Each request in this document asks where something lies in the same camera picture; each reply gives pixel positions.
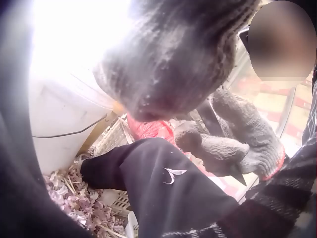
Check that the person's legs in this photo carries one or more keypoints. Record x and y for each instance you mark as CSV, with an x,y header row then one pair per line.
x,y
161,186

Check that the pile of garlic peels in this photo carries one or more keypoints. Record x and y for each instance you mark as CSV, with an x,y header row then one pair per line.
x,y
74,198

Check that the person's left hand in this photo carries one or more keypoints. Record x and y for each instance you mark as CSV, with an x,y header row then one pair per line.
x,y
168,64

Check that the single white garlic peel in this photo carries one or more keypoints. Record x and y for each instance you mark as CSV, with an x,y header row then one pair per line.
x,y
173,173

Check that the white plastic bucket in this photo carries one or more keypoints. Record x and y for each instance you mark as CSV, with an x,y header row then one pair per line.
x,y
62,111

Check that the person's body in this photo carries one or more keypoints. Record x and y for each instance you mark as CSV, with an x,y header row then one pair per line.
x,y
310,124

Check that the person's right fingers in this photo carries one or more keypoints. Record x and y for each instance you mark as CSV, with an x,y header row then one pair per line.
x,y
213,151

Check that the white plastic crate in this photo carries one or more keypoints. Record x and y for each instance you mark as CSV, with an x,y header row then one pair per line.
x,y
118,205
111,136

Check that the person's right hand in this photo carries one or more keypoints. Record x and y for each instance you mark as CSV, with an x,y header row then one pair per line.
x,y
247,129

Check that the dark knife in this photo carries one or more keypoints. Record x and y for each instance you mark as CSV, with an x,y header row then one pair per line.
x,y
240,177

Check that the red mesh bag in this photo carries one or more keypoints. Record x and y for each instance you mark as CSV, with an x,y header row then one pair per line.
x,y
148,129

